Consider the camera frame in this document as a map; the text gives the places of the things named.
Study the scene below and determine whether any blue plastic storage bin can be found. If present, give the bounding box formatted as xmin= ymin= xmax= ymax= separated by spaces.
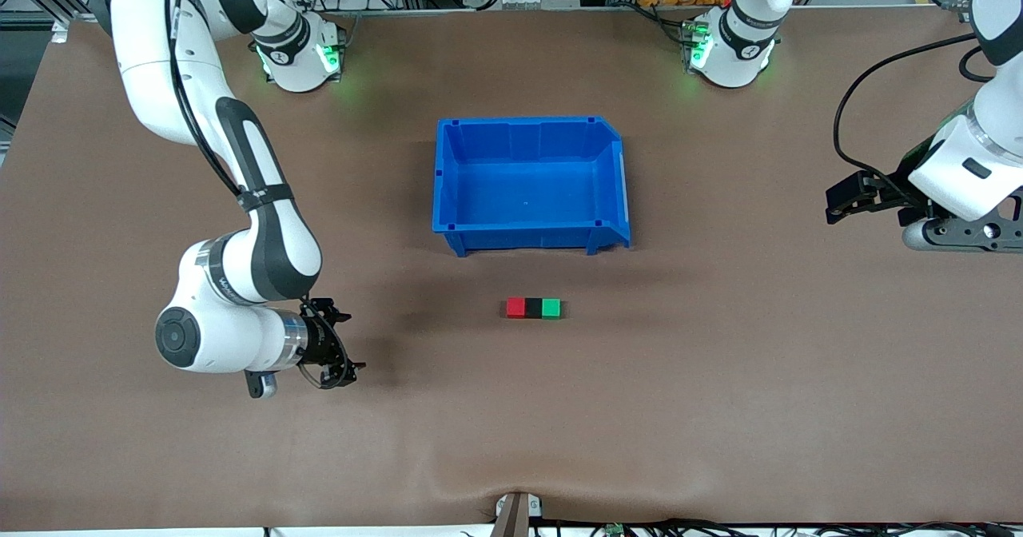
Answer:
xmin=432 ymin=116 xmax=632 ymax=258

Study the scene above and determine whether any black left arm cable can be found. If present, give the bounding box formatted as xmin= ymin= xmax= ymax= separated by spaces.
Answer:
xmin=833 ymin=32 xmax=996 ymax=194

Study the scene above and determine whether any brown table mat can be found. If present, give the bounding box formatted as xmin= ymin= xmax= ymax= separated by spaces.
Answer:
xmin=0 ymin=6 xmax=1023 ymax=531

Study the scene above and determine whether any metal clamp bracket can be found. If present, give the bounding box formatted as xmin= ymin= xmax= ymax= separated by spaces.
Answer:
xmin=489 ymin=491 xmax=544 ymax=537

